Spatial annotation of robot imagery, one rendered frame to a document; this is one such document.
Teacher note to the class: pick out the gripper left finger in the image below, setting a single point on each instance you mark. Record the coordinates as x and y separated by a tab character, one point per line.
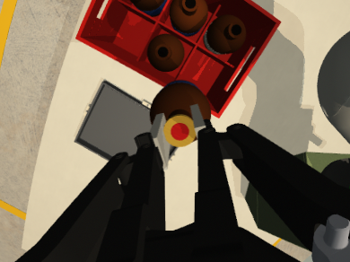
78	233

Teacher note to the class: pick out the red plastic crate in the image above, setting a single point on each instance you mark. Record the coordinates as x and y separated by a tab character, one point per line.
123	34

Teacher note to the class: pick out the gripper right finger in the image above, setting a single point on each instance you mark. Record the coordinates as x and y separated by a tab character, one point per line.
314	208

